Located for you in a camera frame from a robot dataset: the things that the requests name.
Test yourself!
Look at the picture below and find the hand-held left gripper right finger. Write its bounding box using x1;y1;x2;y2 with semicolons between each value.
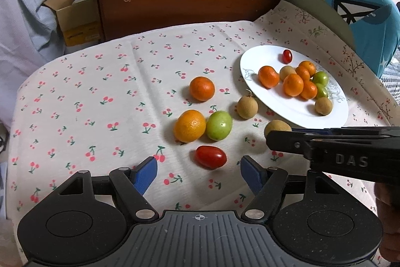
240;156;348;223

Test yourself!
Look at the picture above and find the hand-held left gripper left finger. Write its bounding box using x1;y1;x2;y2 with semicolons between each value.
51;156;159;223

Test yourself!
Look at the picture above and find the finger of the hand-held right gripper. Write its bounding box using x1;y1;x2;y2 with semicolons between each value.
266;130;317;162
290;127;336;136

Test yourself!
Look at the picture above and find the white plate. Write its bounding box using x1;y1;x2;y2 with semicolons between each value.
239;45;349;129

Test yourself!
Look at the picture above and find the large bumpy mandarin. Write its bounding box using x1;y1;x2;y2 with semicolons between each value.
258;66;281;89

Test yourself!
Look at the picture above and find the person's right hand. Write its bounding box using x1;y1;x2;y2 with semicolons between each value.
374;182;400;264

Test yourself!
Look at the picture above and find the small green plum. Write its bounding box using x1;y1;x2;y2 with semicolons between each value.
314;83;329;99
312;71;330;86

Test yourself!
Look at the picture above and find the brown longan with stem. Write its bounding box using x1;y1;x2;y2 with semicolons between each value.
236;91;259;120

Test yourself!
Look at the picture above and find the large green plum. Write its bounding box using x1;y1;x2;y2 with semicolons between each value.
206;111;233;141

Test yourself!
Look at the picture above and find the yellowish orange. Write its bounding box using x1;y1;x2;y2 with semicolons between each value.
173;110;207;143

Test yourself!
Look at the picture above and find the beige branch print cloth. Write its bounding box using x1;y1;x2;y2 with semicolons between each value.
253;0;400;130

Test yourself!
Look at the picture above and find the black and white patterned blanket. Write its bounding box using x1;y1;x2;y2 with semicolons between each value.
379;48;400;96

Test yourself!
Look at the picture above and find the round orange mandarin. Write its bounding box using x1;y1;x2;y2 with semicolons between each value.
189;76;216;102

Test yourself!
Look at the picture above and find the cherry print bed sheet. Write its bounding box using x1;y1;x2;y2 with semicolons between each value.
5;20;383;267

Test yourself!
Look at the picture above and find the blue printed pillow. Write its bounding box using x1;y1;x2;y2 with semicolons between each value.
244;0;400;79

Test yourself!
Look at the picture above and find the open brown cardboard box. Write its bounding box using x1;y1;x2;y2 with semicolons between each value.
42;0;103;47

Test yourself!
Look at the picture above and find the light blue curtain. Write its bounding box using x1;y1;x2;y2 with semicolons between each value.
0;0;67;131

